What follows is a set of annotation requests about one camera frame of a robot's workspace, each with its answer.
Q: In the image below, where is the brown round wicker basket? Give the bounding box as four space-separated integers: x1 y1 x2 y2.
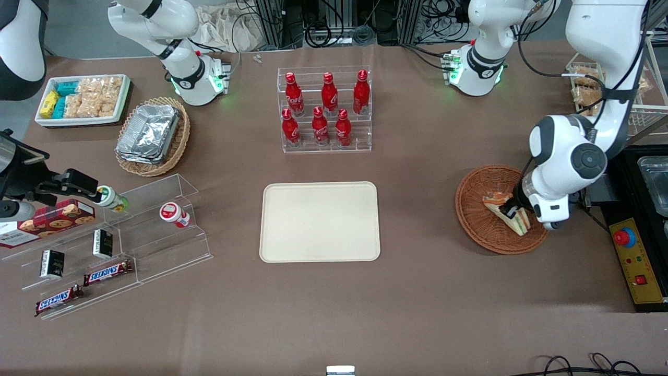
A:
455 164 553 255

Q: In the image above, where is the cream plastic serving tray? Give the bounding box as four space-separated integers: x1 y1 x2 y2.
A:
259 181 381 263

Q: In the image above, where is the yellow emergency stop control box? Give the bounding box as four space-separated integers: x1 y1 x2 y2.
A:
600 205 668 314

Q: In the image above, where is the yellow snack packet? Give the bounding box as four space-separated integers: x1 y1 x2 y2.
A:
40 91 60 119

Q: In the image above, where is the red capped yogurt bottle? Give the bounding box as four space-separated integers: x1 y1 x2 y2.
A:
159 202 192 229

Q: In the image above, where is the white rectangular snack tray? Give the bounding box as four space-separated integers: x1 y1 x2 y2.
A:
34 74 130 127

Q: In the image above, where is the triangular sandwich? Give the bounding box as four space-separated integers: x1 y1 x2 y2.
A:
482 191 531 237

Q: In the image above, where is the clear acrylic stepped shelf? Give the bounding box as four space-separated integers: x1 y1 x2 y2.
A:
0 173 213 321

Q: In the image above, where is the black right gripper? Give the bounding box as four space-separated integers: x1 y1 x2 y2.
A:
0 131 103 205

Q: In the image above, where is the clear acrylic bottle rack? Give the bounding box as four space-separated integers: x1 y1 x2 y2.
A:
277 66 373 154

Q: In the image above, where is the tan oval wicker basket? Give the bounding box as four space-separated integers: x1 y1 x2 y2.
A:
115 97 191 178

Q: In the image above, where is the bagged fried snack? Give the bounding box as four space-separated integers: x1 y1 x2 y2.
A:
572 86 602 116
571 65 604 88

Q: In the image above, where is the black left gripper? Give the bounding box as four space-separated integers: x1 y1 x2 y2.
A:
501 175 534 220

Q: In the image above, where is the snickers chocolate bar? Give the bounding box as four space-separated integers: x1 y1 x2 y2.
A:
34 284 85 318
83 259 134 287

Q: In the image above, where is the black floor cable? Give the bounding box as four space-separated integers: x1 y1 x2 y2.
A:
522 353 650 376

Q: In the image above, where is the red tartan cookie box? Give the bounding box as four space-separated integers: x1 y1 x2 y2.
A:
0 198 97 249

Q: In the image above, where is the aluminium foil tray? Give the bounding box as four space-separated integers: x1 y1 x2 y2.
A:
115 149 170 166
117 104 181 160

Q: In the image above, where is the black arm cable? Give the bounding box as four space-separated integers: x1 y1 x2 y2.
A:
514 0 650 181

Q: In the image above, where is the green capped yogurt bottle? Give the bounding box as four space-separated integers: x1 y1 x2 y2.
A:
96 185 129 214

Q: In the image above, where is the red cola bottle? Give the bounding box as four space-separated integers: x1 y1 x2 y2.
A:
335 109 353 148
284 72 305 117
320 72 339 117
312 107 331 147
281 109 301 147
353 69 371 116

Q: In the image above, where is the small black box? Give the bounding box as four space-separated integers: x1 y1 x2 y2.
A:
40 249 66 279
92 228 114 260

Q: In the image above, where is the clear plastic container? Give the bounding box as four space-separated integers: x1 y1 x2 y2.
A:
638 156 668 218

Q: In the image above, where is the white wire rack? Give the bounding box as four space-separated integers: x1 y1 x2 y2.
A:
566 30 668 140

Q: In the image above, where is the aluminium equipment rack with cables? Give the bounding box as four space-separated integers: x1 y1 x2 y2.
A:
236 0 473 49

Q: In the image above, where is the white crumpled cloth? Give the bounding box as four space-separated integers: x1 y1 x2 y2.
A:
194 4 273 53

